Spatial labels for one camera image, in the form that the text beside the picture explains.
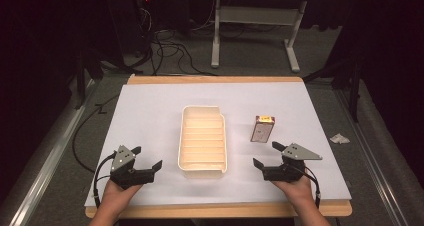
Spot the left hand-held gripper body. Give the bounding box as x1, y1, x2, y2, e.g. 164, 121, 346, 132
109, 144, 157, 191

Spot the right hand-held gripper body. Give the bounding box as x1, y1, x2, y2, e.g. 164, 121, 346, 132
262, 142, 324, 182

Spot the small grey battery box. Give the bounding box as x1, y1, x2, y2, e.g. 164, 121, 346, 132
249, 114, 276, 143

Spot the cream plastic ribbed tray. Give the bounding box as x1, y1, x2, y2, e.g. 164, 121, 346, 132
177, 105, 229, 180

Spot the person's left hand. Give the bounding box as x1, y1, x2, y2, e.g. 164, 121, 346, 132
100, 178, 145, 211

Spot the person's right hand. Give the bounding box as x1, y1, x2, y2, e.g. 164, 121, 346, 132
270, 175, 317, 211

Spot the white table mat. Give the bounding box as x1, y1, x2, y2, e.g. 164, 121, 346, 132
83, 82, 353, 208

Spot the crumpled white paper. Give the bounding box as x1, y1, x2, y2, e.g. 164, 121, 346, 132
329, 132, 351, 145

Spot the black metal stand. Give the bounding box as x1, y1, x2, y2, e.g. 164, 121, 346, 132
302, 54, 365, 123
73, 47, 105, 111

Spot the wooden table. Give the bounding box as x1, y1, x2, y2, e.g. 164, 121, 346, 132
84, 74, 354, 220

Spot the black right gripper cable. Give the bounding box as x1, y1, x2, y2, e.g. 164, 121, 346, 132
300, 165, 322, 209

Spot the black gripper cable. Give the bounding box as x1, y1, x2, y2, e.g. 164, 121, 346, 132
300, 165, 322, 209
92, 152, 117, 209

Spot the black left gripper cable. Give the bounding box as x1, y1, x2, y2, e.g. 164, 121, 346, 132
92, 152, 117, 209

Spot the black floor cable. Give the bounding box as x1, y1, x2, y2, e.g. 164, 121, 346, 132
72, 93, 120, 174

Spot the silver metal floor rail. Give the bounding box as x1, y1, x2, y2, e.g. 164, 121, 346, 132
0, 79, 101, 226
334, 85, 409, 226

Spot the tangle of black floor cables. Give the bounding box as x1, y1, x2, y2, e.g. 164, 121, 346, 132
133, 5, 218, 78

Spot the white metal desk frame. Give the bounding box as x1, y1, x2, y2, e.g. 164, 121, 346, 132
210, 0, 308, 74

